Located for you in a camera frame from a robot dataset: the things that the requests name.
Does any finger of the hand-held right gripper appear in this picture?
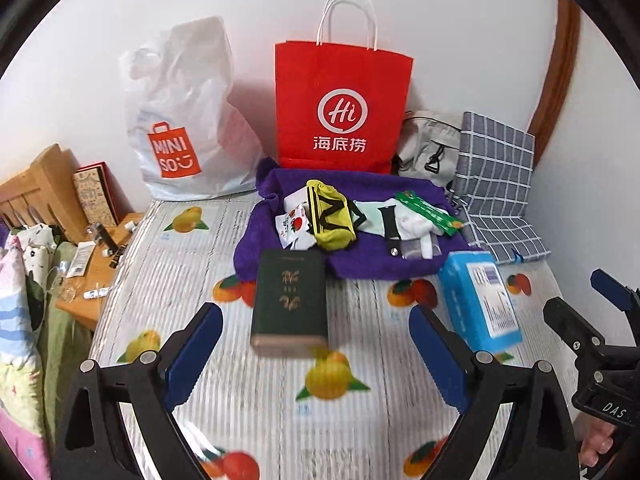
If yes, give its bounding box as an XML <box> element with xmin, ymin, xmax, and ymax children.
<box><xmin>543</xmin><ymin>297</ymin><xmax>608</xmax><ymax>366</ymax></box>
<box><xmin>590</xmin><ymin>269</ymin><xmax>640</xmax><ymax>321</ymax></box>

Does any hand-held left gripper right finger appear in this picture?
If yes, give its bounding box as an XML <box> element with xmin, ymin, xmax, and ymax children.
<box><xmin>409</xmin><ymin>305</ymin><xmax>581</xmax><ymax>480</ymax></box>

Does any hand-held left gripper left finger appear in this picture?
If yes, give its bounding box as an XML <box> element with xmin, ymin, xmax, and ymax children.
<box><xmin>50</xmin><ymin>302</ymin><xmax>224</xmax><ymax>480</ymax></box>

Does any dark green book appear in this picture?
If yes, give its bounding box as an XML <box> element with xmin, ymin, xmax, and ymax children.
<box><xmin>250</xmin><ymin>249</ymin><xmax>330</xmax><ymax>359</ymax></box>

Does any white glove green cuff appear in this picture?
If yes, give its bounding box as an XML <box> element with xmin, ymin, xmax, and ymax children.
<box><xmin>352</xmin><ymin>200</ymin><xmax>443</xmax><ymax>261</ymax></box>

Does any long green packet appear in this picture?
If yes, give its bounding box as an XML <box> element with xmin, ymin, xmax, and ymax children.
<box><xmin>394</xmin><ymin>190</ymin><xmax>465</xmax><ymax>237</ymax></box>

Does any black watch band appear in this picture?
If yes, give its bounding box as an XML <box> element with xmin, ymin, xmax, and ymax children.
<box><xmin>378</xmin><ymin>199</ymin><xmax>405</xmax><ymax>257</ymax></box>

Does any yellow black pouch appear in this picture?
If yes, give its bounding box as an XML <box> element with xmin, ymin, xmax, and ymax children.
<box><xmin>305</xmin><ymin>179</ymin><xmax>358</xmax><ymax>252</ymax></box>

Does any strawberry print packet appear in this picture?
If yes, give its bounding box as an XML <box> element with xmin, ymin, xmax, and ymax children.
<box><xmin>274</xmin><ymin>205</ymin><xmax>317</xmax><ymax>250</ymax></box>

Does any person's right hand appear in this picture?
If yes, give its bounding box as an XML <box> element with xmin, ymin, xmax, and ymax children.
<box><xmin>577</xmin><ymin>417</ymin><xmax>626</xmax><ymax>471</ymax></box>

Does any fruit print tablecloth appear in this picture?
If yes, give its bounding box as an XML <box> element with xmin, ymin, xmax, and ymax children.
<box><xmin>90</xmin><ymin>195</ymin><xmax>581</xmax><ymax>480</ymax></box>

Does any blue tissue pack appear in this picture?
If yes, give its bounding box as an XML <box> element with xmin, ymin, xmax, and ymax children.
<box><xmin>439</xmin><ymin>251</ymin><xmax>523</xmax><ymax>353</ymax></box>

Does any wooden nightstand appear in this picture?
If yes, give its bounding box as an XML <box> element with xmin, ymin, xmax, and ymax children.
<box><xmin>55</xmin><ymin>212</ymin><xmax>148</xmax><ymax>333</ymax></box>

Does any purple towel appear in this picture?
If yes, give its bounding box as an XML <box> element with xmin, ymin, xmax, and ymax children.
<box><xmin>234</xmin><ymin>157</ymin><xmax>481</xmax><ymax>283</ymax></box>

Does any black stand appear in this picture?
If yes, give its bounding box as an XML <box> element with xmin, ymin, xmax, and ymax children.
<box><xmin>92</xmin><ymin>222</ymin><xmax>126</xmax><ymax>268</ymax></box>

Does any green bedsheet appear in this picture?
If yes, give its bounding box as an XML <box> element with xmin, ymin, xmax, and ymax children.
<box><xmin>35</xmin><ymin>240</ymin><xmax>96</xmax><ymax>461</ymax></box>

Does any clear glass cup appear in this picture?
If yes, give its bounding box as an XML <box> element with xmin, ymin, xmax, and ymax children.
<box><xmin>47</xmin><ymin>260</ymin><xmax>83</xmax><ymax>306</ymax></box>

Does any white flat packet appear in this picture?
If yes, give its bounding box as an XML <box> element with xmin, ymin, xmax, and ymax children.
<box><xmin>67</xmin><ymin>241</ymin><xmax>96</xmax><ymax>277</ymax></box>

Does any grey checked cloth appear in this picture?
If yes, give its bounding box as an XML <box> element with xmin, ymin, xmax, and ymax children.
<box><xmin>447</xmin><ymin>111</ymin><xmax>553</xmax><ymax>265</ymax></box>

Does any pastel star quilt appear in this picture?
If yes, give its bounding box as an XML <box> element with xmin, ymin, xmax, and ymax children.
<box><xmin>0</xmin><ymin>247</ymin><xmax>51</xmax><ymax>480</ymax></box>

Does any illustrated hardcover book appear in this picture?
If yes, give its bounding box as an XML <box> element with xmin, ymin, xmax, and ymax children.
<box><xmin>72</xmin><ymin>161</ymin><xmax>123</xmax><ymax>228</ymax></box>

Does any white spotted pillow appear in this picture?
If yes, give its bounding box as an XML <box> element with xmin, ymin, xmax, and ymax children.
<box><xmin>7</xmin><ymin>222</ymin><xmax>63</xmax><ymax>301</ymax></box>

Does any grey backpack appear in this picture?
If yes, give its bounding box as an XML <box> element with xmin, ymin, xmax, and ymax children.
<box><xmin>395</xmin><ymin>110</ymin><xmax>463</xmax><ymax>186</ymax></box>

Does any wooden bed headboard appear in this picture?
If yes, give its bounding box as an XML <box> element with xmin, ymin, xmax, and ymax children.
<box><xmin>0</xmin><ymin>143</ymin><xmax>83</xmax><ymax>246</ymax></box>

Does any white plastic shopping bag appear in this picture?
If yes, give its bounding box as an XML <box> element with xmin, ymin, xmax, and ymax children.
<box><xmin>118</xmin><ymin>16</ymin><xmax>266</xmax><ymax>202</ymax></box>

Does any red paper carrier bag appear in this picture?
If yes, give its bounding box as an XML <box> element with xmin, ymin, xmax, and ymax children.
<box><xmin>275</xmin><ymin>0</ymin><xmax>415</xmax><ymax>176</ymax></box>

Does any brown wooden door frame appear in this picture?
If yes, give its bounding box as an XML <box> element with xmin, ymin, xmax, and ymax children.
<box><xmin>527</xmin><ymin>0</ymin><xmax>582</xmax><ymax>171</ymax></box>

